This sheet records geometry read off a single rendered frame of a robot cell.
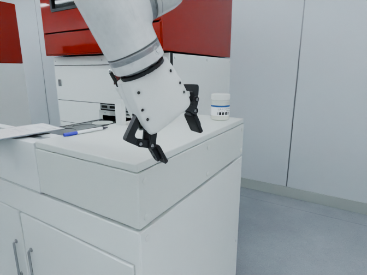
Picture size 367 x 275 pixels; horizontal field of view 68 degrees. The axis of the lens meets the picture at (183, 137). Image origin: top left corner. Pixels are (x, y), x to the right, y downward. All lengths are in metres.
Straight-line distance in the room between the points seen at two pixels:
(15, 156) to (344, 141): 2.28
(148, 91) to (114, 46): 0.08
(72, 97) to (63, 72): 0.15
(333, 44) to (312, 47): 0.15
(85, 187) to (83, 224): 0.10
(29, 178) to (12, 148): 0.10
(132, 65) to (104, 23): 0.06
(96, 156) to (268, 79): 2.12
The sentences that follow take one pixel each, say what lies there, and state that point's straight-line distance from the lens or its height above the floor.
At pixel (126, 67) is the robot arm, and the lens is 0.41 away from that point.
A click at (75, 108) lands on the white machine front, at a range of 1.69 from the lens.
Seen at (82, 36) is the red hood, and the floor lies 1.31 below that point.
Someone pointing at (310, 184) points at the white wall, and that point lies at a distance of 2.68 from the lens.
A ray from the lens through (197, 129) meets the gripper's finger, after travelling 0.51.
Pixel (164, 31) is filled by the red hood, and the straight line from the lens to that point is 1.20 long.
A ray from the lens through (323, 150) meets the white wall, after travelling 2.57.
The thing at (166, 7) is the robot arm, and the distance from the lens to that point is 0.44.
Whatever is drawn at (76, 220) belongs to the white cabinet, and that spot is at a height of 0.78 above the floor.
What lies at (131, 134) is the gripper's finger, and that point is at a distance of 0.44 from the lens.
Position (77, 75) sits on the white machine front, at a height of 1.12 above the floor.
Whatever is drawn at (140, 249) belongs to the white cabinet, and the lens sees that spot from 0.62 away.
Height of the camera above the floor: 1.14
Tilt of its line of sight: 14 degrees down
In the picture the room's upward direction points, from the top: straight up
